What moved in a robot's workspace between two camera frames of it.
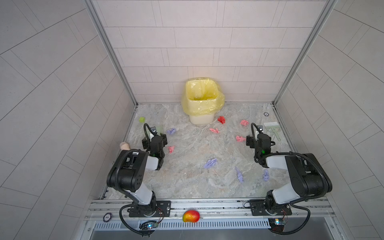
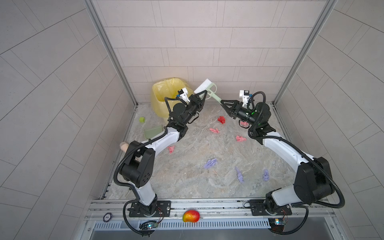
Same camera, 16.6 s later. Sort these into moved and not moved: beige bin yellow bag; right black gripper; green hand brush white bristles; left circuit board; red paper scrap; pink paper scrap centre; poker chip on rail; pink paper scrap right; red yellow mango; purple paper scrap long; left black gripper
Moved: beige bin yellow bag; green hand brush white bristles; right black gripper; left black gripper
Not moved: red yellow mango; purple paper scrap long; red paper scrap; left circuit board; poker chip on rail; pink paper scrap centre; pink paper scrap right
